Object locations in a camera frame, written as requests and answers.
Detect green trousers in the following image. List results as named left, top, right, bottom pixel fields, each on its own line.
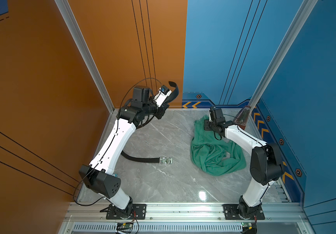
left=190, top=115, right=246, bottom=176

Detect black belt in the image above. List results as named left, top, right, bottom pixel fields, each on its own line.
left=120, top=81, right=180, bottom=165

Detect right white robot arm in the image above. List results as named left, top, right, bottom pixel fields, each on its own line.
left=204, top=106, right=285, bottom=220

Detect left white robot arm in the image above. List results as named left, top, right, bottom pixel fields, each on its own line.
left=79, top=82, right=179, bottom=219

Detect brown wooden metronome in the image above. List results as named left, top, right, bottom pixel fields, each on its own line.
left=233, top=105, right=251, bottom=130

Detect right green circuit board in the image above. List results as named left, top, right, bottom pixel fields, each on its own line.
left=241, top=222, right=257, bottom=234

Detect green circuit board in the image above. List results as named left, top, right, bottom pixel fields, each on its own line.
left=116, top=222, right=134, bottom=232
left=241, top=222, right=257, bottom=234

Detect left green circuit board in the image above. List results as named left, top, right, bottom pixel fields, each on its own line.
left=116, top=222, right=134, bottom=232

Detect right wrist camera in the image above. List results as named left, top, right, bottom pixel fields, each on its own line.
left=209, top=106, right=218, bottom=123

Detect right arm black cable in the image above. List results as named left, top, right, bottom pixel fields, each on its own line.
left=220, top=113, right=274, bottom=199

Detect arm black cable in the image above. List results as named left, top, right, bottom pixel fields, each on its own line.
left=220, top=113, right=274, bottom=199
left=73, top=77, right=163, bottom=207

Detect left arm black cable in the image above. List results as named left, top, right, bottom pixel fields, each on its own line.
left=73, top=77, right=163, bottom=207

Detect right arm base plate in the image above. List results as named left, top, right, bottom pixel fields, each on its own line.
left=222, top=203, right=265, bottom=221

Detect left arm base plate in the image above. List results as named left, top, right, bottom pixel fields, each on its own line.
left=106, top=203, right=147, bottom=220

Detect aluminium mounting rail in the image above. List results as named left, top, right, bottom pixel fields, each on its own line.
left=58, top=202, right=315, bottom=234

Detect left aluminium corner post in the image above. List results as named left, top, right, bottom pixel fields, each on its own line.
left=55, top=0, right=115, bottom=113

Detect aluminium corner post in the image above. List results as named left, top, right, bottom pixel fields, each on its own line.
left=249, top=0, right=318, bottom=112
left=55, top=0, right=115, bottom=113

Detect right aluminium corner post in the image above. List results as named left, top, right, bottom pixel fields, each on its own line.
left=249, top=0, right=318, bottom=112

